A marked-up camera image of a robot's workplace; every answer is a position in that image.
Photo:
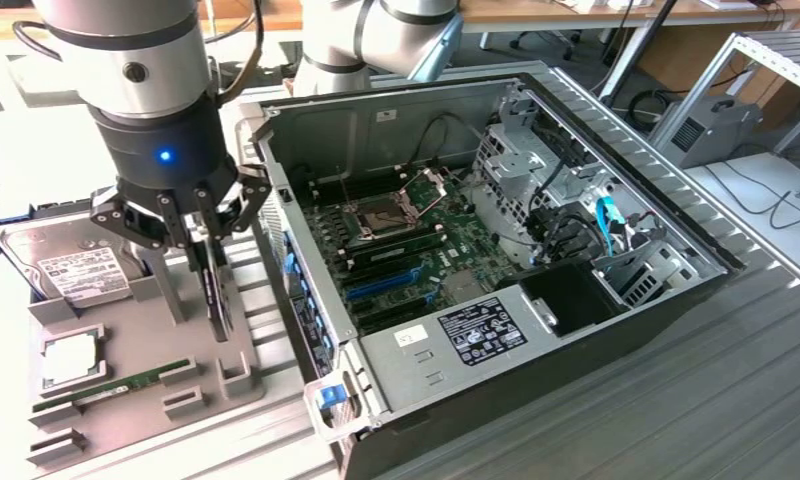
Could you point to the metal disk bay cage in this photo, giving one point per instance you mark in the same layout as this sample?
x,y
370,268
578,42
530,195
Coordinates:
x,y
513,165

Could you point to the grey controller box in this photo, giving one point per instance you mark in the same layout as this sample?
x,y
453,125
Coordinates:
x,y
713,130

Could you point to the square chipset heatsink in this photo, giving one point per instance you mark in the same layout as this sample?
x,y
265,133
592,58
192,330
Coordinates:
x,y
464,288

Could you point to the installed RAM stick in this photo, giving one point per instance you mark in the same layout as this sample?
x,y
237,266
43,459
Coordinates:
x,y
393,250

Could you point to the silver CPU chip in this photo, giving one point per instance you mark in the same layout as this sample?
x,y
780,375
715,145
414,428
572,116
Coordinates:
x,y
73,357

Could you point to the grey power supply unit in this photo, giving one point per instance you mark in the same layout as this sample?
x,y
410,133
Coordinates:
x,y
426,370

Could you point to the grey parts rack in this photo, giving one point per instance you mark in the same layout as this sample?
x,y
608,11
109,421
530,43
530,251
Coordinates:
x,y
146,415

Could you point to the aluminium profile frame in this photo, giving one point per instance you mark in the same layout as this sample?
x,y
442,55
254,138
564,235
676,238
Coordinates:
x,y
783,52

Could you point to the graphics card with metal bracket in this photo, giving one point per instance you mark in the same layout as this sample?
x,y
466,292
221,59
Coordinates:
x,y
218,300

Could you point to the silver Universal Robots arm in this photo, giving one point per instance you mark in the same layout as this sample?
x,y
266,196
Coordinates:
x,y
166,85

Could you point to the blue case latch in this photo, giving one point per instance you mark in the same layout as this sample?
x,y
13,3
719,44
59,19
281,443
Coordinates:
x,y
328,395

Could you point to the blue expansion slot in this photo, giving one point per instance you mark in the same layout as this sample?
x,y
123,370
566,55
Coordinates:
x,y
380,286

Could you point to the long black expansion slot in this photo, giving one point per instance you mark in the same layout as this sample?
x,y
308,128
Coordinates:
x,y
393,309

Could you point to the small perforated disk bay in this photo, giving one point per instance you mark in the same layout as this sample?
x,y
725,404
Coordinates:
x,y
640,280

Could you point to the green RAM stick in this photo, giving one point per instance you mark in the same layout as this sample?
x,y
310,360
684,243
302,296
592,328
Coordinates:
x,y
106,387

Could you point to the silver hard disk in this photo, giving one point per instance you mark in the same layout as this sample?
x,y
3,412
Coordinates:
x,y
73,270

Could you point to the green motherboard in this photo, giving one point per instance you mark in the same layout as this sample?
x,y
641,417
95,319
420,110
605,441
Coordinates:
x,y
466,235

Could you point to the metal socket cover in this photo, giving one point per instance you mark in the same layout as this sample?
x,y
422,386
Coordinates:
x,y
433,173

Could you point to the open black PC case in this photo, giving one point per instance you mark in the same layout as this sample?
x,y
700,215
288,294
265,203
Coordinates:
x,y
573,390

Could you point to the black wheeled chair base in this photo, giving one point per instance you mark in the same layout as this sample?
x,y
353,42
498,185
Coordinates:
x,y
560,37

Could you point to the wooden desk white legs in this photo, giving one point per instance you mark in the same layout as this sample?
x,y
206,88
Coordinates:
x,y
540,12

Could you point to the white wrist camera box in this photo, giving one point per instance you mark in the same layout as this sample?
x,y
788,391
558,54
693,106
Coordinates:
x,y
103,193

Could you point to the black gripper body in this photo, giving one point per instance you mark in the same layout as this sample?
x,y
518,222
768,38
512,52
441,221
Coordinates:
x,y
166,145

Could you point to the thin locking lever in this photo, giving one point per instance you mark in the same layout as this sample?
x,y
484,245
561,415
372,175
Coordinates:
x,y
346,187

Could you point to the CPU socket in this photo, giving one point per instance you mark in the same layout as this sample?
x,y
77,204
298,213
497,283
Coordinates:
x,y
380,217

